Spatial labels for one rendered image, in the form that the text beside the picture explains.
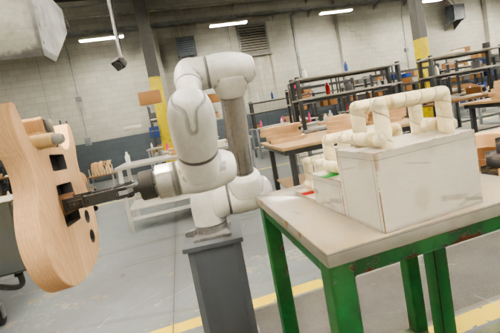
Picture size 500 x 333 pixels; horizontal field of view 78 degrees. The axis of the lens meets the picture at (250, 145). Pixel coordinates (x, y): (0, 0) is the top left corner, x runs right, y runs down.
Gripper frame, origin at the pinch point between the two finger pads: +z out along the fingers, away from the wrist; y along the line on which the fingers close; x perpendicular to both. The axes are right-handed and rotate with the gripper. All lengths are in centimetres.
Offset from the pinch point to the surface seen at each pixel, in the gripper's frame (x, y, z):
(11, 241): -7.3, 12.2, 20.3
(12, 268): -14.6, 12.7, 21.8
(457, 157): -8, -26, -87
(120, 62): 45, 40, -13
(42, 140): 14.9, -10.1, -0.8
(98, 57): 393, 1068, 175
